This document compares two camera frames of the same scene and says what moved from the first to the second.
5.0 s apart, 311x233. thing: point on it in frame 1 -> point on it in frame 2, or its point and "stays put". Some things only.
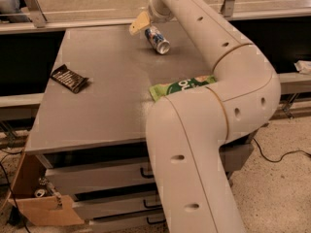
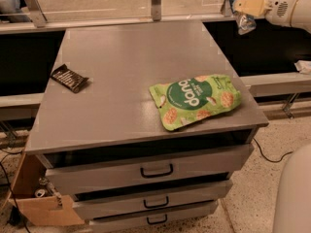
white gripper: x=156 y=14 -> x=279 y=8
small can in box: x=39 y=192 stays put
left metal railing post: x=33 y=6 stays put
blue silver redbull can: x=156 y=40 -> x=245 y=22
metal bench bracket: x=286 y=108 stays put
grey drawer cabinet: x=90 y=129 stays put
